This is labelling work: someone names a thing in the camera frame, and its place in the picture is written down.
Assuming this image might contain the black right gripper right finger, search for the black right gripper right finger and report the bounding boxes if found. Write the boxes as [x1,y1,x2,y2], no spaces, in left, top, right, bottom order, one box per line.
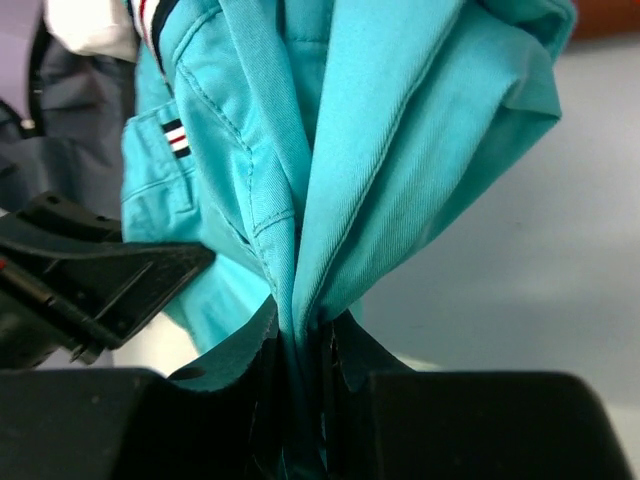
[322,313,633,479]

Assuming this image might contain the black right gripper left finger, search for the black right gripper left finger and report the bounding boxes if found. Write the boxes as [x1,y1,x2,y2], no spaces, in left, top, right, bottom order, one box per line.
[1,299,282,479]

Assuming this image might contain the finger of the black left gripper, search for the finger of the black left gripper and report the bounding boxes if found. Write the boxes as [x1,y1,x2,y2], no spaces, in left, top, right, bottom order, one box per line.
[1,192,215,365]

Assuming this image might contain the pink and teal suitcase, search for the pink and teal suitcase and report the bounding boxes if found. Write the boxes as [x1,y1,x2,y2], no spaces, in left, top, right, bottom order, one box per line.
[1,24,135,219]

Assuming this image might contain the white drawstring bag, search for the white drawstring bag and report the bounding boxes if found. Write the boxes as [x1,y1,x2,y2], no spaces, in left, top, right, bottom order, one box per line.
[43,0,138,63]

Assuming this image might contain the teal shorts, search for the teal shorts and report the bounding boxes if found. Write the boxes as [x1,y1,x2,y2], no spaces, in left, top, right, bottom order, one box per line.
[122,1,575,479]

